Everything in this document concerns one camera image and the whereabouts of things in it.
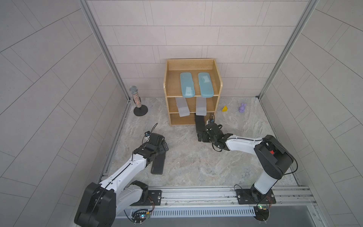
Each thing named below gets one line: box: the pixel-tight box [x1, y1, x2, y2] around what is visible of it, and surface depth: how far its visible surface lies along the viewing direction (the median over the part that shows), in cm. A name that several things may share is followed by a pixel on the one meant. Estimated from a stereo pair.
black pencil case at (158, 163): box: [150, 151, 166, 175], surface depth 81 cm
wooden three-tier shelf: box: [163, 58, 224, 126], surface depth 90 cm
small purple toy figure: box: [238, 102, 247, 114], surface depth 109 cm
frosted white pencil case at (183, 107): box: [175, 96, 191, 118], surface depth 90 cm
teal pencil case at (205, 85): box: [197, 72, 215, 98], surface depth 83 cm
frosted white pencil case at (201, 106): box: [195, 96, 208, 116], surface depth 90 cm
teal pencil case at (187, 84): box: [180, 71, 196, 98], surface depth 81 cm
